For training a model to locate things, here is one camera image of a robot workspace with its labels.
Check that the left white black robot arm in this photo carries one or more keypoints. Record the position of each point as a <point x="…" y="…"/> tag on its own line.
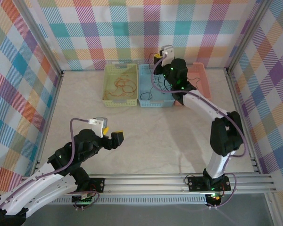
<point x="37" y="186"/>

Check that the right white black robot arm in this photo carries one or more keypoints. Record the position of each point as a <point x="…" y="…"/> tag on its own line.
<point x="202" y="103"/>

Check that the blue plastic basket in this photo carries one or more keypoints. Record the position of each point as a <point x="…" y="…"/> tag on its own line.
<point x="146" y="77"/>

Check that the pink plastic basket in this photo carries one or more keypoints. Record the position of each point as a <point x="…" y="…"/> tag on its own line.
<point x="202" y="77"/>

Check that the green plastic basket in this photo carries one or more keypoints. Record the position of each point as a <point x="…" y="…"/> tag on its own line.
<point x="110" y="77"/>

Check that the small controller board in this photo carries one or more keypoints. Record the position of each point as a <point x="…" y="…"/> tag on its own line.
<point x="215" y="199"/>
<point x="85" y="201"/>

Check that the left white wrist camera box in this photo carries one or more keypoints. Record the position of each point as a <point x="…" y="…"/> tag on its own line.
<point x="100" y="122"/>

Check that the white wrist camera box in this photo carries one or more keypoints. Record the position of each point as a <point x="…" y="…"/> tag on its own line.
<point x="100" y="122"/>
<point x="167" y="51"/>

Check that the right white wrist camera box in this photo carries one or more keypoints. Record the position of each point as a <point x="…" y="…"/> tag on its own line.
<point x="167" y="51"/>

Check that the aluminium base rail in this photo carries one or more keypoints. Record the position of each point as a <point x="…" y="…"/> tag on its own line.
<point x="143" y="183"/>

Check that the aluminium frame post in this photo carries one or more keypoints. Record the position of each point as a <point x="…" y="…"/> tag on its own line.
<point x="247" y="35"/>
<point x="40" y="35"/>

